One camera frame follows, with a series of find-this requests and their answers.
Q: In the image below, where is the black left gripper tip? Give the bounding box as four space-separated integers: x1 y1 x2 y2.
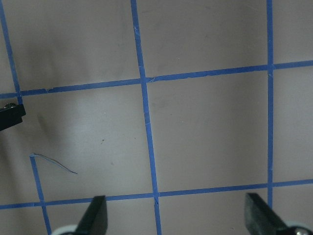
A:
0 103 26 131

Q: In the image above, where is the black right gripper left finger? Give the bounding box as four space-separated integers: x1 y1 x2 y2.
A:
74 196 108 235

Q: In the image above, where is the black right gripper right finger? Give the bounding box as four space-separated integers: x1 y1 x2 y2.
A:
245 193 288 235

